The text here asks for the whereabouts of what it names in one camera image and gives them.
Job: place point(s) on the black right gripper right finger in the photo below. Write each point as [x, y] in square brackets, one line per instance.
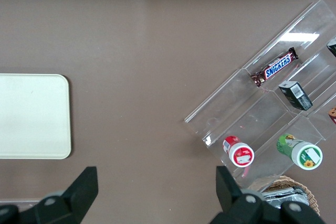
[236, 203]

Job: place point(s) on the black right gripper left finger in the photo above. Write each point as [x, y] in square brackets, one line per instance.
[76, 195]

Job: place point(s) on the woven wicker basket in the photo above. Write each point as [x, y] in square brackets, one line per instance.
[309, 192]

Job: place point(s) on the cream plastic tray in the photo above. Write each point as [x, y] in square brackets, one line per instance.
[31, 116]

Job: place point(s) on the silver foil packet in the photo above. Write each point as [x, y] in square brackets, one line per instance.
[283, 195]

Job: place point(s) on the red snack can white lid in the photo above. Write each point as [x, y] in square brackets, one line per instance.
[240, 153]

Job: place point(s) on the green snack can white lid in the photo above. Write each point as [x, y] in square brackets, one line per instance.
[302, 151]

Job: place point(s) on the clear acrylic display rack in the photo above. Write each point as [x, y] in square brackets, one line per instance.
[262, 119]

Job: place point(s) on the small black carton box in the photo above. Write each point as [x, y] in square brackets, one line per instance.
[296, 95]

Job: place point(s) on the orange brown snack pack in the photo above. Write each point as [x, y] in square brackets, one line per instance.
[333, 115]

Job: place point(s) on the Snickers chocolate bar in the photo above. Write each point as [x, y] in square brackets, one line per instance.
[277, 67]

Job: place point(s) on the dark box with green print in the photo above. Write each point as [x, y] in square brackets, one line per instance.
[332, 47]

